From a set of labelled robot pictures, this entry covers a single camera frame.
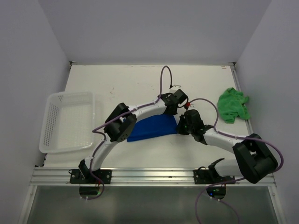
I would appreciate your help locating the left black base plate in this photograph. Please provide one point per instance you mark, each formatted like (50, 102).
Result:
(77, 178)

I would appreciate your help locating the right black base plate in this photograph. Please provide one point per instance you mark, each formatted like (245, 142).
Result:
(203, 175)

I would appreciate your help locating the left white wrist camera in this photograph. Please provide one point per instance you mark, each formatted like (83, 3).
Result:
(175, 87)

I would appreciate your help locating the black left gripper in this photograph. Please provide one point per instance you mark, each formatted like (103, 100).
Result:
(175, 112)

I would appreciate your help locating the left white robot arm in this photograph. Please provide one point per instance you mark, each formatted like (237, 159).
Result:
(120, 123)

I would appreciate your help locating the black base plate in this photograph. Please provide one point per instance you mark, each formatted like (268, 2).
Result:
(203, 175)
(77, 178)

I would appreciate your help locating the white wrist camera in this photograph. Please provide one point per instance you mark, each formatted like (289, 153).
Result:
(175, 87)
(189, 106)

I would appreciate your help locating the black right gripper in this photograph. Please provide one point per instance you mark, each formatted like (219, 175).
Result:
(180, 129)

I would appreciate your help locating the blue towel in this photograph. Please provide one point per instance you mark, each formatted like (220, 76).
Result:
(152, 127)

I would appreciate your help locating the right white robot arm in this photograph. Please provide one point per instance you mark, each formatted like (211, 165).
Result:
(253, 159)

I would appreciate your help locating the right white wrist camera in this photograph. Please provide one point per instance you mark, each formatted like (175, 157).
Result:
(189, 106)

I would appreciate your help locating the green towel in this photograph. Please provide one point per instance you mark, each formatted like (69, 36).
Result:
(232, 104)

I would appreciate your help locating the white perforated plastic basket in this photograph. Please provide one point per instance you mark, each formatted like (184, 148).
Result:
(68, 121)

